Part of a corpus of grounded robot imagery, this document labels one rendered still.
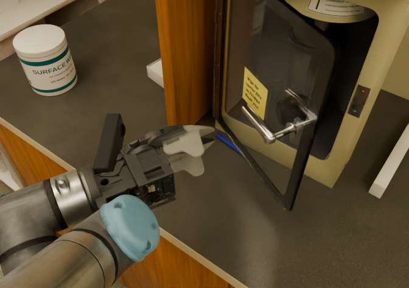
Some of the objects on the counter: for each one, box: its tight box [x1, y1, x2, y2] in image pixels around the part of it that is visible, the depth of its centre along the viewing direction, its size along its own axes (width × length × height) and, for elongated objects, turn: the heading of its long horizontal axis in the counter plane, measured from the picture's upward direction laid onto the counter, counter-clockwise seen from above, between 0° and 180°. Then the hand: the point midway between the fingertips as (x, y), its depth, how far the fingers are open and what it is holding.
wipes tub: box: [13, 24, 77, 96], centre depth 108 cm, size 13×13×15 cm
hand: (204, 134), depth 65 cm, fingers closed
